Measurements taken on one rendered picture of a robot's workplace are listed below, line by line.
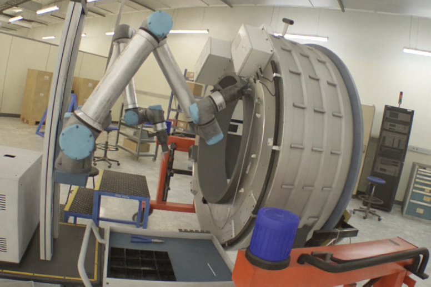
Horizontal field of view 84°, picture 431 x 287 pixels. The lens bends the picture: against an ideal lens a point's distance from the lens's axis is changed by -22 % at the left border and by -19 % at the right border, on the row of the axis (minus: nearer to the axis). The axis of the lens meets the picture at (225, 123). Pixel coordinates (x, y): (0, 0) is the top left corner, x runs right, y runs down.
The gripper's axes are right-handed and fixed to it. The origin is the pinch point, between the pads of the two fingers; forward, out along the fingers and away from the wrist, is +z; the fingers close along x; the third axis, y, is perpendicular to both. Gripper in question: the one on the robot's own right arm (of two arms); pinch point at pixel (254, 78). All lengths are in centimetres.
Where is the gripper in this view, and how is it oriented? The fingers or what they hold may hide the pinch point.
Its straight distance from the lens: 151.3
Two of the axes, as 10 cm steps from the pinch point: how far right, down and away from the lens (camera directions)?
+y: 5.0, 6.1, -6.2
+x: -1.6, -6.4, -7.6
